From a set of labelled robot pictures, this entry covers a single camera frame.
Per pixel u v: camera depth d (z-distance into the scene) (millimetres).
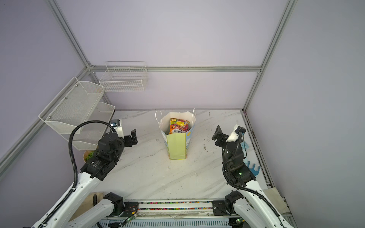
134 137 669
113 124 581
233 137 606
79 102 824
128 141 638
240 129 567
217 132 657
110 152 521
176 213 733
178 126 851
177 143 795
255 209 462
